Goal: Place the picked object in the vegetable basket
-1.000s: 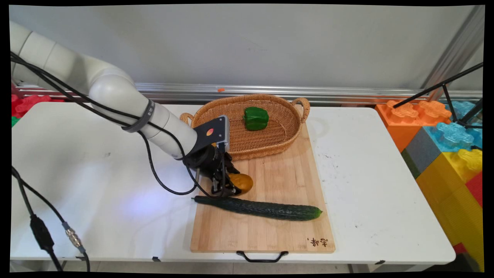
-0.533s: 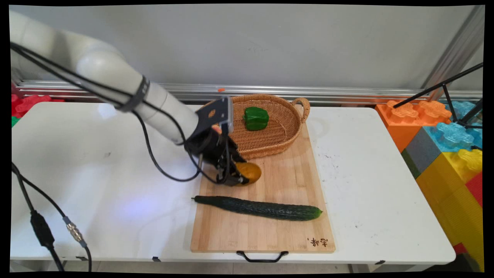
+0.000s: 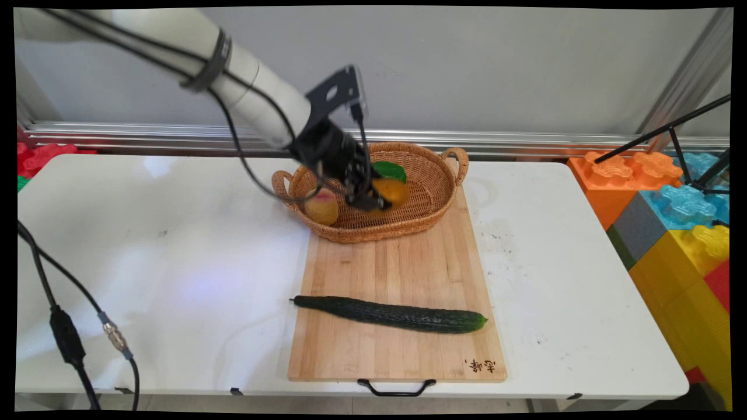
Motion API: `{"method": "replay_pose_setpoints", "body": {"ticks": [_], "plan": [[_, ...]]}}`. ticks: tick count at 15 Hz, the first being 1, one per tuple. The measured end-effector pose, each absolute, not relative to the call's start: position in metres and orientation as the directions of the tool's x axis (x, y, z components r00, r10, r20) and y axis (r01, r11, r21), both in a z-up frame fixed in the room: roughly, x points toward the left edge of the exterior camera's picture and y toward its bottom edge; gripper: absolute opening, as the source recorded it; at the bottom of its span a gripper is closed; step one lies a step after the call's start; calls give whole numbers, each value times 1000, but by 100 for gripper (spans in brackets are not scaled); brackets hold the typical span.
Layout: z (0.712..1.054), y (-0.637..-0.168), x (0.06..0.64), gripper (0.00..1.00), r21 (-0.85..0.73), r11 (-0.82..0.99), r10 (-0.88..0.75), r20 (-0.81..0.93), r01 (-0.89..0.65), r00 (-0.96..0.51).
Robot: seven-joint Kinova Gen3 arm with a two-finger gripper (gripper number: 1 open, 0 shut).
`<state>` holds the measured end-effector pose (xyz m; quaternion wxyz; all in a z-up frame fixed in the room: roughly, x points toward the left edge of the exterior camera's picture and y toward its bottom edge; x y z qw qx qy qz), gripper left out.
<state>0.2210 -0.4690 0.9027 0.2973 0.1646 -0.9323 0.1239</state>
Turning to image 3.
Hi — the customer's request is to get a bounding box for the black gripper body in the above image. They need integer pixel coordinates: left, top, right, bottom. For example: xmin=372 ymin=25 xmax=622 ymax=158
xmin=289 ymin=119 xmax=359 ymax=183

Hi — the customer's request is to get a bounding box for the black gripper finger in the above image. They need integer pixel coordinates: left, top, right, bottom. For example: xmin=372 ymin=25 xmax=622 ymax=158
xmin=344 ymin=166 xmax=392 ymax=212
xmin=355 ymin=150 xmax=378 ymax=195

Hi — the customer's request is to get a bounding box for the green bell pepper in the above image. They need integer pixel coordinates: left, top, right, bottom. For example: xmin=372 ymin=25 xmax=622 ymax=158
xmin=373 ymin=161 xmax=408 ymax=184

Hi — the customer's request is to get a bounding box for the brown potato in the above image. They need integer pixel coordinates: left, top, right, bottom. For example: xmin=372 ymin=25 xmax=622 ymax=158
xmin=372 ymin=177 xmax=410 ymax=209

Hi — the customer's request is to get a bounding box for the yellow turnip with purple top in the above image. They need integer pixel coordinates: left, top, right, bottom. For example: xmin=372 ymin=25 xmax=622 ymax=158
xmin=303 ymin=188 xmax=340 ymax=227

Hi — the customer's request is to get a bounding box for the woven wicker basket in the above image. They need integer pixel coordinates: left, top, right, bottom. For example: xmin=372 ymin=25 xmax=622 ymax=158
xmin=271 ymin=142 xmax=470 ymax=244

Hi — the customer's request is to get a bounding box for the dark green cucumber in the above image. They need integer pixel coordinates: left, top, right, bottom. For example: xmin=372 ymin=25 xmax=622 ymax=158
xmin=289 ymin=295 xmax=488 ymax=335

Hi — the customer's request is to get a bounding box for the wooden cutting board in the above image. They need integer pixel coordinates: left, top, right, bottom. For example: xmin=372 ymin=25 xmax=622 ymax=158
xmin=287 ymin=185 xmax=508 ymax=398

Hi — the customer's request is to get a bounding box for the orange toy block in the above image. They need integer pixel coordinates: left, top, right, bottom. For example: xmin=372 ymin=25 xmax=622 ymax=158
xmin=567 ymin=150 xmax=685 ymax=232

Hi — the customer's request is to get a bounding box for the grey toy block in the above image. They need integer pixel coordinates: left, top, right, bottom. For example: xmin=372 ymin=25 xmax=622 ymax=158
xmin=606 ymin=191 xmax=670 ymax=271

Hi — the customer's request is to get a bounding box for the red toy bricks pile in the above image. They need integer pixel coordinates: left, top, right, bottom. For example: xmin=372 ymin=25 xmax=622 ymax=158
xmin=18 ymin=142 xmax=98 ymax=180

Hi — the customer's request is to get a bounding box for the black tripod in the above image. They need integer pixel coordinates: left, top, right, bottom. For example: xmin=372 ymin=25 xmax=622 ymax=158
xmin=594 ymin=93 xmax=732 ymax=197

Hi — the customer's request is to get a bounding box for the blue toy block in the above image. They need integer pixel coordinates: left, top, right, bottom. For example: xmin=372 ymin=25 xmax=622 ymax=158
xmin=638 ymin=151 xmax=731 ymax=232

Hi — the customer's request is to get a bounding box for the yellow toy block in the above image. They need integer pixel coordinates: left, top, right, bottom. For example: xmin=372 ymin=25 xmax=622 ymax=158
xmin=629 ymin=224 xmax=734 ymax=410

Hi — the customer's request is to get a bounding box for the red toy block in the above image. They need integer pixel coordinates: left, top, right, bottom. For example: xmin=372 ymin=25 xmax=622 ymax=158
xmin=703 ymin=259 xmax=731 ymax=314

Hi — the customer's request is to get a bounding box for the short black camera cable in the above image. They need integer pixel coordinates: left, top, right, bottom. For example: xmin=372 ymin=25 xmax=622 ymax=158
xmin=350 ymin=103 xmax=372 ymax=179

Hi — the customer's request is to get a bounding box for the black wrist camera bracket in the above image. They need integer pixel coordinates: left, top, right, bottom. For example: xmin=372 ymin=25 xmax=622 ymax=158
xmin=304 ymin=65 xmax=369 ymax=134

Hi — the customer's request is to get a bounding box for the thin black cable along arm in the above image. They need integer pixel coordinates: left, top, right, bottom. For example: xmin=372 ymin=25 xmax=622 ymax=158
xmin=38 ymin=8 xmax=345 ymax=205

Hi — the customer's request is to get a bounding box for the grey strap on arm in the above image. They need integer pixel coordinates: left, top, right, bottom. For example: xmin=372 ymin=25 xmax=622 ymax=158
xmin=180 ymin=28 xmax=232 ymax=93

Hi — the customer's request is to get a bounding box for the aluminium rail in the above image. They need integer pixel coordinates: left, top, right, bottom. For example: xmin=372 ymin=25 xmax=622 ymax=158
xmin=20 ymin=121 xmax=731 ymax=159

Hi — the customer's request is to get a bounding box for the cable with metal connector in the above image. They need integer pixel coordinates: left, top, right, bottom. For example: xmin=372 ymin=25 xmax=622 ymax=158
xmin=18 ymin=220 xmax=141 ymax=411

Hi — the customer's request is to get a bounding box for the black cable with thick plug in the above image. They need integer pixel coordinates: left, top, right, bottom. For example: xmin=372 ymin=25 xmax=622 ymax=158
xmin=18 ymin=225 xmax=103 ymax=411

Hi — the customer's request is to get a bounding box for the aluminium diagonal post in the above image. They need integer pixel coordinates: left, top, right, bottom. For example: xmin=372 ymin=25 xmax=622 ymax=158
xmin=636 ymin=8 xmax=734 ymax=153

